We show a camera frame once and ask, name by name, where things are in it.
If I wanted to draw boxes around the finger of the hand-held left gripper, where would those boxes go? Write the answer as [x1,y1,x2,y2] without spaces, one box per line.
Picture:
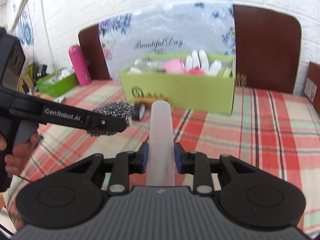
[84,115,127,133]

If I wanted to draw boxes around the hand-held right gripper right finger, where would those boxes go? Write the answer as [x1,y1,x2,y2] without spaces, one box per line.
[174,142,253,197]

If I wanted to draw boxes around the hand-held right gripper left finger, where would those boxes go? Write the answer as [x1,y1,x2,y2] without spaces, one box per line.
[66,142,150,197]

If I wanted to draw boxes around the steel wool scourer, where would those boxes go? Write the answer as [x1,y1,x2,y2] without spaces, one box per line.
[86,101,137,137]

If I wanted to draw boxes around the translucent white tube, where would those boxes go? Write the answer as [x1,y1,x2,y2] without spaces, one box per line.
[146,101,175,187]

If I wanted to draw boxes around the white glove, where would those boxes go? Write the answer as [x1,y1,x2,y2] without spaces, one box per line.
[185,50,223,77]
[130,59,150,74]

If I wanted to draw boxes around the light green box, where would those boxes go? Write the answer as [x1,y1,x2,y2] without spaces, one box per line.
[119,54,237,115]

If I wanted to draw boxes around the pink knit glove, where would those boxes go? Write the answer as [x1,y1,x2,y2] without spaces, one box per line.
[162,59,207,77]

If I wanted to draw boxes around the person's left hand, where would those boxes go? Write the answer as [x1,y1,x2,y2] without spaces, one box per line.
[0,132,40,175]

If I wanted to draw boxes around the black tape roll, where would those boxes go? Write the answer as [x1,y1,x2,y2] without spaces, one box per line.
[132,103,146,120]

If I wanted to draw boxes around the dark green tray box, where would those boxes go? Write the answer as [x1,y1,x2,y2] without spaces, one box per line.
[36,69,79,98]

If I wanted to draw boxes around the black device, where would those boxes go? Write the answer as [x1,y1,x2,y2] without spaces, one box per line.
[36,65,48,79]

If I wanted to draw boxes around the gold box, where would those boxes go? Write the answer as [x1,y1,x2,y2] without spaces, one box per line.
[134,94,168,105]

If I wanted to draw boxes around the pink thermos bottle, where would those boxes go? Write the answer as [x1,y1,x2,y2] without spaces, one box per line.
[69,44,92,87]

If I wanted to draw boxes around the red plaid blanket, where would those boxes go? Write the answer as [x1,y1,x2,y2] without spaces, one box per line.
[0,80,320,238]

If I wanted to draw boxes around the gold paper ornament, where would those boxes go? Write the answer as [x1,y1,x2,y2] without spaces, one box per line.
[236,73,247,88]

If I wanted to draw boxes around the floral plastic bag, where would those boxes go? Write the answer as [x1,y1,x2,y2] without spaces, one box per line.
[98,2,237,80]

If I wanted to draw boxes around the brown wooden headboard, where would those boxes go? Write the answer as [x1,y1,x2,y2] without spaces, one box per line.
[78,4,302,95]

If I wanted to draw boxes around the brown cardboard box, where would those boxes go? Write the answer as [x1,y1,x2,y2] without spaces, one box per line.
[304,61,320,103]

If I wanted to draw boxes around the blue wall sticker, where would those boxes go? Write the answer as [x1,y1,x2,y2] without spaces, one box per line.
[12,4,34,47]

